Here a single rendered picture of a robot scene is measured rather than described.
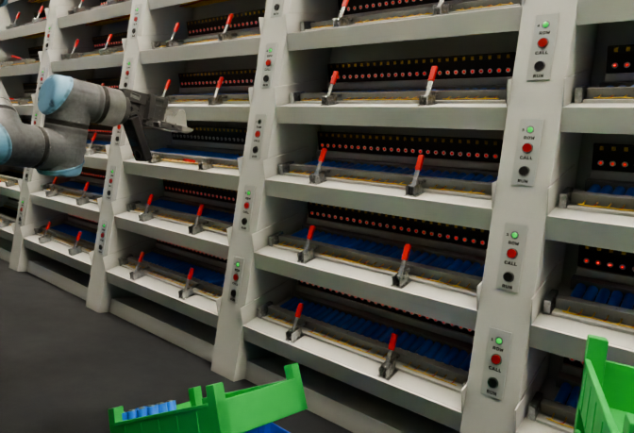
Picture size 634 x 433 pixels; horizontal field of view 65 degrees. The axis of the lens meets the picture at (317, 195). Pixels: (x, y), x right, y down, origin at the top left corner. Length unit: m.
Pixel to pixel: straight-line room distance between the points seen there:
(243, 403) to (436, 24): 0.83
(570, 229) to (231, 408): 0.64
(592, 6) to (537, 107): 0.19
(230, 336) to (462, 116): 0.82
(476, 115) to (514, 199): 0.18
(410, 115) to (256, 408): 0.66
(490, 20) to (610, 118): 0.30
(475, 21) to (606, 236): 0.48
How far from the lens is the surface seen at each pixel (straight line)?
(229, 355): 1.42
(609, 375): 0.69
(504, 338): 1.00
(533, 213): 0.98
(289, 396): 0.93
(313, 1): 1.49
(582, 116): 0.99
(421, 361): 1.15
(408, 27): 1.18
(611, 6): 1.05
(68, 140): 1.22
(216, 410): 0.82
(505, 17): 1.09
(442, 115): 1.08
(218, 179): 1.47
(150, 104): 1.33
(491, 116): 1.04
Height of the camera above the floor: 0.51
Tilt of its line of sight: level
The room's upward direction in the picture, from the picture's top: 9 degrees clockwise
